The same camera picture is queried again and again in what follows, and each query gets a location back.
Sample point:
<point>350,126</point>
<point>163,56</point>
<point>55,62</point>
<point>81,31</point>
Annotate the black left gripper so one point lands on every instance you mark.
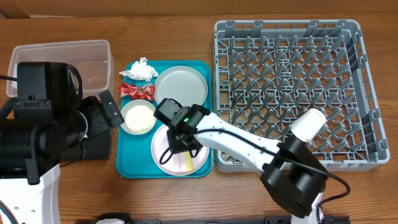
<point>99,122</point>

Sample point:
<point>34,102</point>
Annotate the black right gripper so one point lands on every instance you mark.
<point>176,148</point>

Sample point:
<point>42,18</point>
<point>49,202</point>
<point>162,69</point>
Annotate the yellow plastic spoon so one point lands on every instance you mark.
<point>188,161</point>

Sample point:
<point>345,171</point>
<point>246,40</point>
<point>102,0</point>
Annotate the pink plate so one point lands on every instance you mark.
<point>161,149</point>

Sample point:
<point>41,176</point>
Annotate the grey plate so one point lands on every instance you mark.
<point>184,84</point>

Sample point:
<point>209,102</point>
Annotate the white paper cup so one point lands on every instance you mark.
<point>306,127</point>

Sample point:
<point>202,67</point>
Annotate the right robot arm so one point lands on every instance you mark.
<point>294,178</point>

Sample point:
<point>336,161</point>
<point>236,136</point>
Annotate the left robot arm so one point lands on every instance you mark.
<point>48,116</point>

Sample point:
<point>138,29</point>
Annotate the grey dishwasher rack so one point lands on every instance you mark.
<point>267,73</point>

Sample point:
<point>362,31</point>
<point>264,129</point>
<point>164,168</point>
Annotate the bowl of rice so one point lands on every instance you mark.
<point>138,117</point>

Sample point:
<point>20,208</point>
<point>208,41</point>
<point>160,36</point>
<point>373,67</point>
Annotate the black tray bin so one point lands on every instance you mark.
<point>95,148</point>

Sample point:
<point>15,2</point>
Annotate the red candy wrapper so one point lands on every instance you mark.
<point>137,92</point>

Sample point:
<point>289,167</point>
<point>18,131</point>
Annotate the crumpled white tissue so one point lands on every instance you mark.
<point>140,71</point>

